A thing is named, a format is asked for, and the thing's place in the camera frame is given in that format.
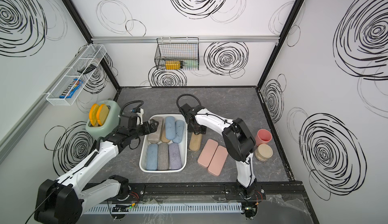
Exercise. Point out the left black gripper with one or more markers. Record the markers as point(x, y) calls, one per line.
point(153, 128)

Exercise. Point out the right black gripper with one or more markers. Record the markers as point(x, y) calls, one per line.
point(202, 131)

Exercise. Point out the grey marble glasses case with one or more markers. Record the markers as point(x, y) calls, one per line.
point(155, 137)

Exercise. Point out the blue glasses case front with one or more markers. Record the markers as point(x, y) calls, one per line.
point(179, 129)

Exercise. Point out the blue glasses case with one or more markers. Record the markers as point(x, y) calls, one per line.
point(179, 129)
point(170, 131)
point(152, 157)

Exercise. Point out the tan glasses case front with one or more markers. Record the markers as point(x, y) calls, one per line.
point(164, 138)

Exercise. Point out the tan glasses case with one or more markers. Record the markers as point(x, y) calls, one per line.
point(164, 138)
point(195, 142)

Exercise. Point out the grey fabric glasses case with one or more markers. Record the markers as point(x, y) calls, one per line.
point(163, 156)

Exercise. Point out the pink glasses case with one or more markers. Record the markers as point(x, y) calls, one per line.
point(207, 153)
point(217, 163)

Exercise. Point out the purple glasses case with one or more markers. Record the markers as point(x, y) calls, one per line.
point(174, 157)

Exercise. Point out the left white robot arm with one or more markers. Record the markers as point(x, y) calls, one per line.
point(65, 200)

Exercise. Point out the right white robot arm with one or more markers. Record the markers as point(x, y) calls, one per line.
point(239, 141)

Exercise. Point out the white plastic storage tray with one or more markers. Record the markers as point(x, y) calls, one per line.
point(183, 146)

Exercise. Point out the mint green toaster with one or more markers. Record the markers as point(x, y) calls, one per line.
point(111, 122)

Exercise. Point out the right yellow toast slice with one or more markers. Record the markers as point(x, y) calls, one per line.
point(102, 114)

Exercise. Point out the yellow toast slice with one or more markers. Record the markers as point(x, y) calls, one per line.
point(93, 115)
point(102, 114)

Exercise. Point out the green item in basket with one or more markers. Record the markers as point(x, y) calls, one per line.
point(191, 65)

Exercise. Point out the yellow box in basket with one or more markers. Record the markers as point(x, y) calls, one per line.
point(173, 65)

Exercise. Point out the left yellow toast slice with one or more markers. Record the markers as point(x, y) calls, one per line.
point(93, 115)

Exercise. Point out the pink cup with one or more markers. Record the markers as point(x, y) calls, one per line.
point(263, 136)

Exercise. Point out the blue candy packet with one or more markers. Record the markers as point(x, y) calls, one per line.
point(71, 89)

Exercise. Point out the black remote control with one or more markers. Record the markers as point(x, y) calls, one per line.
point(87, 69)

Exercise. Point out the black wire wall basket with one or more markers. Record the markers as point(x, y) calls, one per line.
point(176, 49)

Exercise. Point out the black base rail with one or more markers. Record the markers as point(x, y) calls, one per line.
point(220, 192)

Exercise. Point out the white wire wall shelf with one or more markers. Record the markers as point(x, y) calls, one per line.
point(90, 54)

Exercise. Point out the grey slotted cable duct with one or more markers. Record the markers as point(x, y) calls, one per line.
point(171, 208)

